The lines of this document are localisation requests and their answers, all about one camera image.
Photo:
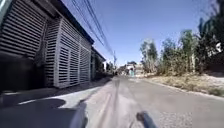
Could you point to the utility pole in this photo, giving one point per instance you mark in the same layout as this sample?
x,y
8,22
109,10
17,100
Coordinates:
x,y
115,61

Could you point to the dark low building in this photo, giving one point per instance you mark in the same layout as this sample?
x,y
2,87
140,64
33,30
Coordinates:
x,y
97,65

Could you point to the grey asphalt road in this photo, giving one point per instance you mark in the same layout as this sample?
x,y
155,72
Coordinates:
x,y
133,100

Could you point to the row of trees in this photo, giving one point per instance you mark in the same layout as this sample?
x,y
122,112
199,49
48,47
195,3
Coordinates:
x,y
186,50

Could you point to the dry grass verge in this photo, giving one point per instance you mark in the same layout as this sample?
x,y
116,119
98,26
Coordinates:
x,y
190,81

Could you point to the white slatted building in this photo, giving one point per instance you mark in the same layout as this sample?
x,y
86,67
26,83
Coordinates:
x,y
43,46

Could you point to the distant buildings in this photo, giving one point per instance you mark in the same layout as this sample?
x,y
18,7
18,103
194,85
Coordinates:
x,y
128,68

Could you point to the robot's own part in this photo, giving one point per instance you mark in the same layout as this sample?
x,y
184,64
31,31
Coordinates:
x,y
80,118
146,120

